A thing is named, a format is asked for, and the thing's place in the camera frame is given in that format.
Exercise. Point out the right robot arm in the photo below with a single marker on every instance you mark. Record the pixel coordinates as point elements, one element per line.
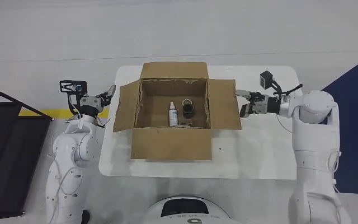
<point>314,145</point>

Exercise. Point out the white table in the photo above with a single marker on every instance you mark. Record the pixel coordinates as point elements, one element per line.
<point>251,145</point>

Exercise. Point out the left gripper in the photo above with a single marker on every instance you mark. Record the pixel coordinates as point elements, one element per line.
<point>90,103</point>

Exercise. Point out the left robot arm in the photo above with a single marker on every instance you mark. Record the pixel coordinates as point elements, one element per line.
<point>70,156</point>

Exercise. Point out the robot body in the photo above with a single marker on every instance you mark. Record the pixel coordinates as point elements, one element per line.
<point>188,210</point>

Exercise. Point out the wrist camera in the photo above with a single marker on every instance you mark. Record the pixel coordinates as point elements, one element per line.
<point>270,81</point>
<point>73,90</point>

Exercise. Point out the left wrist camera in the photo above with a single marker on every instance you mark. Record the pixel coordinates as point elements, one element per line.
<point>73,90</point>

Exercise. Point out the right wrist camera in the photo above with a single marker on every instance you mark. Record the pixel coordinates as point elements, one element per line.
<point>270,81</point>

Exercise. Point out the large cardboard carton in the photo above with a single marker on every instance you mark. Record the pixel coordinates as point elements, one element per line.
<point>175,112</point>

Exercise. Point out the small white spray bottle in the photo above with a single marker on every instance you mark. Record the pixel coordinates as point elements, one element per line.
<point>173,114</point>

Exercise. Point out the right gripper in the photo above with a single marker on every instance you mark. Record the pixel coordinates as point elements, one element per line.
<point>265,104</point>

